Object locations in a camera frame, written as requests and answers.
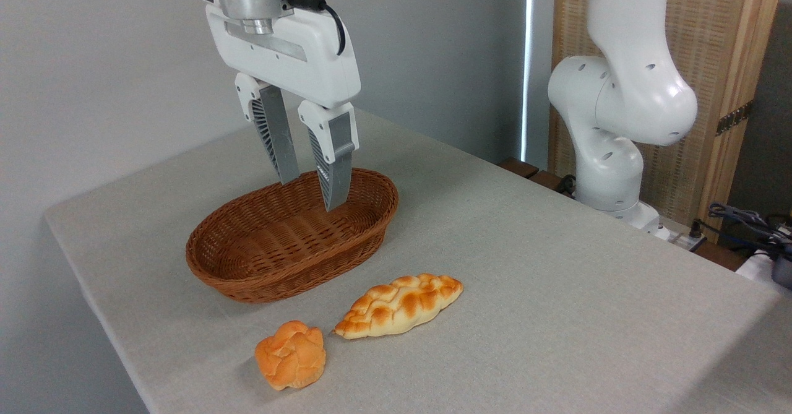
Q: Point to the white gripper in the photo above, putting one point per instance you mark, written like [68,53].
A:
[309,61]

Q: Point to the long braided bread loaf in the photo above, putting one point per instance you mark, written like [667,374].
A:
[396,306]

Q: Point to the brown oval wicker basket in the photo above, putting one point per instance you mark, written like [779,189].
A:
[260,278]

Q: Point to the round orange bread bun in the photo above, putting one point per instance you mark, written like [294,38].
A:
[291,355]

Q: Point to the brown wooden board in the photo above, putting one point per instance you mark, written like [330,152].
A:
[520,168]

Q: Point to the grey tablecloth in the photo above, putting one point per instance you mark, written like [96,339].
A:
[526,278]

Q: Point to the dark metal screen hinge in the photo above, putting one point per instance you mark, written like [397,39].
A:
[735,118]

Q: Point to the dark grey box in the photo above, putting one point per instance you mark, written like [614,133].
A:
[783,271]

